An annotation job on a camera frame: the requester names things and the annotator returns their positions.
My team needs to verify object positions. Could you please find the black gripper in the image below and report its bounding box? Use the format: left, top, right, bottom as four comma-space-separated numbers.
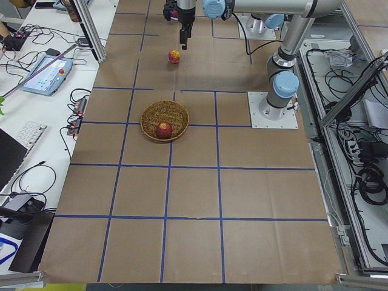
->
163, 0, 178, 21
177, 0, 195, 50

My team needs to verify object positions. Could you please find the red yellow apple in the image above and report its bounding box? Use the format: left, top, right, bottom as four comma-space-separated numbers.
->
168, 50, 181, 64

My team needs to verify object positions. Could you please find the round wicker basket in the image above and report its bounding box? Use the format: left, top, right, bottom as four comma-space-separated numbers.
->
140, 100, 189, 142

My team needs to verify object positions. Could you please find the red apple in basket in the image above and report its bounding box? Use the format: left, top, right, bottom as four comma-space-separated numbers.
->
156, 121, 173, 139

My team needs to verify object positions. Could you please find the orange black adapter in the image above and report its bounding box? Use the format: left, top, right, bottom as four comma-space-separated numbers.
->
73, 97, 87, 115
67, 118, 82, 138

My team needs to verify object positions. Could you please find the blue teach pendant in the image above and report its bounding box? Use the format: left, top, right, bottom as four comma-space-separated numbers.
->
21, 58, 73, 96

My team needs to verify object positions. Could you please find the black box on desk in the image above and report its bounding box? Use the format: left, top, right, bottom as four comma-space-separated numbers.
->
1, 30, 30, 52

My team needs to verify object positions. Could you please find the white keyboard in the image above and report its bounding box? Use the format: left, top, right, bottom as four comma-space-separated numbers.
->
16, 121, 47, 152

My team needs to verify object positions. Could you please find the aluminium diagonal strut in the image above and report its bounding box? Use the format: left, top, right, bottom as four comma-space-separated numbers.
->
321, 52, 387, 127

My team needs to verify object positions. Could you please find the black monitor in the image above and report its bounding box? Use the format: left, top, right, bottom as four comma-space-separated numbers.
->
0, 129, 27, 190

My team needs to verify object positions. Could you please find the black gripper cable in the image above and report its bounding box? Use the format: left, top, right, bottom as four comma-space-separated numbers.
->
231, 10, 286, 56

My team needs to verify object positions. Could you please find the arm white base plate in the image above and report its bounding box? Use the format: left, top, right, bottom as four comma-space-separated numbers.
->
238, 16, 276, 41
247, 92, 298, 130

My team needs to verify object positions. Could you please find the aluminium frame post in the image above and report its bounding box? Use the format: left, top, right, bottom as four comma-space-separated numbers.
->
70, 0, 107, 63

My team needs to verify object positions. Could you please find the black cable bundle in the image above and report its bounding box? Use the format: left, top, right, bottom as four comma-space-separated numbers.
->
333, 121, 388, 207

